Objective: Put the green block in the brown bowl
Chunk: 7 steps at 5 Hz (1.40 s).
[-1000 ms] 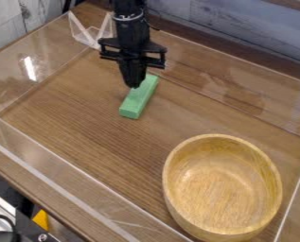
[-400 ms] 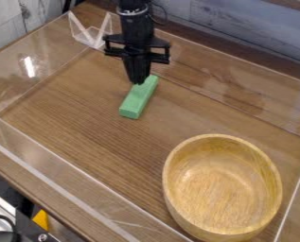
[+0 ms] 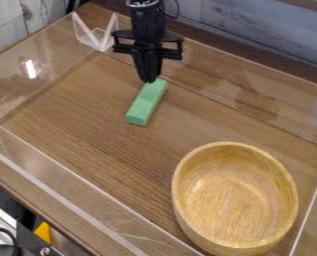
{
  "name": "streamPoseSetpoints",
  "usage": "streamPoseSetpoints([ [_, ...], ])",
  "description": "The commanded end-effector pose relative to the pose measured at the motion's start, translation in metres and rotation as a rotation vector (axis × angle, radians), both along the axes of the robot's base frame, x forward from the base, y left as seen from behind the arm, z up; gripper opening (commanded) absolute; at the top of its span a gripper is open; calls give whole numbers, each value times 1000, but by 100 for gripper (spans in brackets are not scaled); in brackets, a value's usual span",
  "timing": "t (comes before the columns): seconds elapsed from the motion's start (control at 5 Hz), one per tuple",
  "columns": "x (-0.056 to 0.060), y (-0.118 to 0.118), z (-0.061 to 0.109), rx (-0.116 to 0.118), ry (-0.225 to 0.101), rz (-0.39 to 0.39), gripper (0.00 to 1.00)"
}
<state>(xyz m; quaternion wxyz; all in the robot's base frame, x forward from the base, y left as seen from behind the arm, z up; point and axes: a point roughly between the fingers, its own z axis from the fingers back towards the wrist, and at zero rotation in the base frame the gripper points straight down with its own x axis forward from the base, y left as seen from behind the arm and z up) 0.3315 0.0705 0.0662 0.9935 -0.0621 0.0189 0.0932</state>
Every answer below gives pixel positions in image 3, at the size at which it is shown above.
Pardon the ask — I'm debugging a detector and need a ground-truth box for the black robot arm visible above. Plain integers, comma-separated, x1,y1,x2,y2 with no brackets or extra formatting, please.
112,0,184,83

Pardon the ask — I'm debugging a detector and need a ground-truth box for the yellow black machine base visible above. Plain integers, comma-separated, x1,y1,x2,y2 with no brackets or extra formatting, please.
0,196,73,256

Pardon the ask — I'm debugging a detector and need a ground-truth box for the clear acrylic corner bracket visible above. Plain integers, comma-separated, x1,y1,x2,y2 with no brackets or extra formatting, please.
71,12,120,52

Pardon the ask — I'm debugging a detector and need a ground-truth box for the green rectangular block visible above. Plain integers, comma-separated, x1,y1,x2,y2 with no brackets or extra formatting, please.
126,79,168,126

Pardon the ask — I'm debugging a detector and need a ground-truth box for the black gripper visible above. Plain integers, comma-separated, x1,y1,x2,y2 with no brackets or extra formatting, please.
112,4,184,83

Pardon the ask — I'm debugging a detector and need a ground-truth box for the brown wooden bowl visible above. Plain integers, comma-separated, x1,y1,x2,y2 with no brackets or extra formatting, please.
172,142,300,256

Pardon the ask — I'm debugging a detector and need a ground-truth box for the black cable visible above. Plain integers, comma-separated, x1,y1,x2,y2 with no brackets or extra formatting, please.
160,0,182,20

